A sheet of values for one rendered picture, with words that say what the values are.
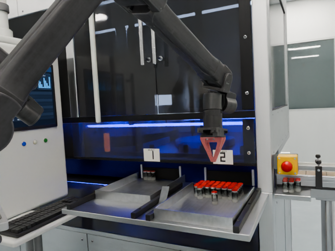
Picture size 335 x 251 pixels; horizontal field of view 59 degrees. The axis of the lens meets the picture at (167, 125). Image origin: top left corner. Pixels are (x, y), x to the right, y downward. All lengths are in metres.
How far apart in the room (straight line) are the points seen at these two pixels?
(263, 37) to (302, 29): 4.70
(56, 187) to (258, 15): 1.22
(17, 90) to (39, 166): 1.03
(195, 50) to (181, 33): 0.07
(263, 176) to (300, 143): 4.63
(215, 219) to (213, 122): 0.29
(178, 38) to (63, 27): 0.29
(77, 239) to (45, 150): 0.56
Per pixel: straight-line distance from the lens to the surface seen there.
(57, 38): 0.55
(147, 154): 1.42
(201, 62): 0.81
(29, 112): 0.99
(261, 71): 1.23
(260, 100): 1.22
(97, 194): 1.29
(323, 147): 5.88
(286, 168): 1.20
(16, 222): 1.34
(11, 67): 0.53
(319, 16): 5.97
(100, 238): 1.72
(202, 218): 0.95
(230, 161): 1.27
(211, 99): 0.89
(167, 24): 0.71
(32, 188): 1.53
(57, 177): 1.62
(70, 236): 1.87
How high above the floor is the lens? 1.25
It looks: 4 degrees down
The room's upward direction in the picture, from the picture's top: 3 degrees counter-clockwise
